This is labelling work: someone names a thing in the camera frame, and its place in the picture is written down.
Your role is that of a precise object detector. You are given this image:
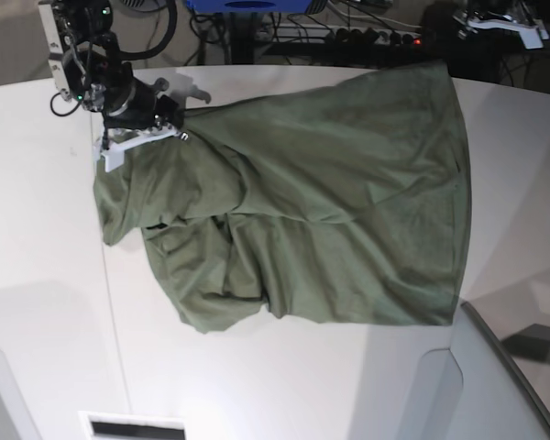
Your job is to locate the white slotted plate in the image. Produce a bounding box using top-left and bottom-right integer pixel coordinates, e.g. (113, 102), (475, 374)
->
(79, 411), (187, 440)

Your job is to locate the green t-shirt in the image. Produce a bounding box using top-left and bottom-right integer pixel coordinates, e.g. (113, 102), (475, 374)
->
(93, 62), (472, 333)

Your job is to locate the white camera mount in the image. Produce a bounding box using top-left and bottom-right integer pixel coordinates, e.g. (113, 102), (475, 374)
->
(453, 11), (550, 50)
(93, 125), (189, 172)

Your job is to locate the black power strip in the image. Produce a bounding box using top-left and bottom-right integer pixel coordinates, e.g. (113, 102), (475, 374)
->
(325, 26), (435, 48)

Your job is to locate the blue box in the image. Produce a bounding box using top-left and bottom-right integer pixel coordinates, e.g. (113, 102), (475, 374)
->
(185, 0), (311, 14)

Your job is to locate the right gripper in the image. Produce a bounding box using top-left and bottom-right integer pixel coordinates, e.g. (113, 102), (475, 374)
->
(102, 80), (184, 130)

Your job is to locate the black table leg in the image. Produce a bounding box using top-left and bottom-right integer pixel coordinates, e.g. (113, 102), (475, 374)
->
(226, 13), (259, 65)

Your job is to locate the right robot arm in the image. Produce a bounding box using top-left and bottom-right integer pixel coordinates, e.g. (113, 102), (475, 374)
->
(38, 1), (183, 130)

